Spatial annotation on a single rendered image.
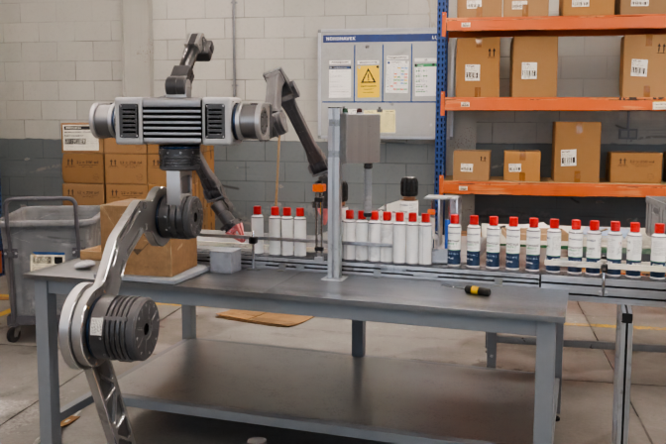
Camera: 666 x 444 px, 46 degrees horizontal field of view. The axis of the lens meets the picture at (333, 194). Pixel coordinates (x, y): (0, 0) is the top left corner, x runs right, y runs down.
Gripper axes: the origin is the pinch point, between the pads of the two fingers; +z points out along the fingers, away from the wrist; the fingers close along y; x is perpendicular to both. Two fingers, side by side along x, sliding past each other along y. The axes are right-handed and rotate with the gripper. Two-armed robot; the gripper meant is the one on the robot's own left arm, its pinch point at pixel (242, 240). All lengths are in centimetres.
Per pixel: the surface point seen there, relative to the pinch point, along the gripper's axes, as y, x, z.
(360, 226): -3, -47, 27
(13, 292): 97, 194, -82
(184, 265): -29.9, 12.8, -2.2
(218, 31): 401, 74, -240
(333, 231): -16.1, -41.0, 22.6
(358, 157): -14, -66, 6
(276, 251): -2.5, -10.6, 13.0
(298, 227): -2.5, -25.2, 11.2
